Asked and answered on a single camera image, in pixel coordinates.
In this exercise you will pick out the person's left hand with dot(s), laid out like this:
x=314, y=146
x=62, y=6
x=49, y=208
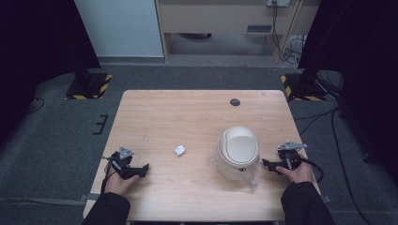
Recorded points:
x=117, y=184

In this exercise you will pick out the grey wall power socket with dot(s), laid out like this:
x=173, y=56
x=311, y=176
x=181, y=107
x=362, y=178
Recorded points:
x=278, y=2

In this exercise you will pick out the grey table frame bracket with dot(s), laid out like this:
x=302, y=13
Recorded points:
x=90, y=197
x=326, y=198

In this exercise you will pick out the crumpled white paper ball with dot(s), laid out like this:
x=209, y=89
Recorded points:
x=179, y=150

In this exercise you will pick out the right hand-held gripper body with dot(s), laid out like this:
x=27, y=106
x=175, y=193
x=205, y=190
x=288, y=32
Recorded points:
x=289, y=154

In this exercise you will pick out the white cabinet panel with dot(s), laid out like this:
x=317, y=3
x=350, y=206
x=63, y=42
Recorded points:
x=122, y=28

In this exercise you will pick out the person's right hand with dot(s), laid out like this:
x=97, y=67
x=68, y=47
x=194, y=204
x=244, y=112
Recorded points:
x=298, y=173

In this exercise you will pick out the clear plastic bag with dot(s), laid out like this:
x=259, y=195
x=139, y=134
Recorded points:
x=254, y=181

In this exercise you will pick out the black curtain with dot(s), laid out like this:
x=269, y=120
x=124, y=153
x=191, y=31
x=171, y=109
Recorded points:
x=366, y=62
x=31, y=47

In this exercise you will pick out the dark round table grommet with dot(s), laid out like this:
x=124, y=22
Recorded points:
x=235, y=102

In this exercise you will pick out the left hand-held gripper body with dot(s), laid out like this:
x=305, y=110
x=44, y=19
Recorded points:
x=124, y=161

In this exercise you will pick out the black yellow-striped stand base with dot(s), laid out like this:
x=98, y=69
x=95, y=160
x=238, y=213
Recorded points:
x=89, y=86
x=302, y=89

